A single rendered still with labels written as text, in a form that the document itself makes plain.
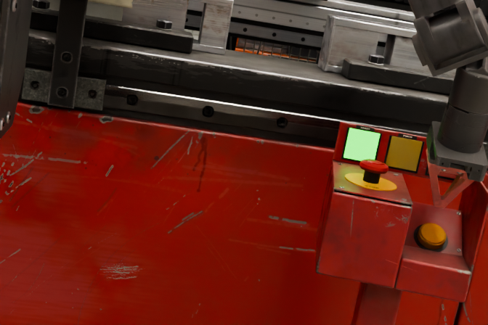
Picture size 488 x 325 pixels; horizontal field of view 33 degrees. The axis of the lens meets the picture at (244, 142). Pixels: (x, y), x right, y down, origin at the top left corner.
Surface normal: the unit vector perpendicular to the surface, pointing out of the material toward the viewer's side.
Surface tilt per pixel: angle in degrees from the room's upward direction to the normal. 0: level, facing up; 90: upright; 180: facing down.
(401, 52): 90
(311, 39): 90
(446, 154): 15
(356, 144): 90
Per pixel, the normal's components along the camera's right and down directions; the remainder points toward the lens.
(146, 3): 0.10, 0.25
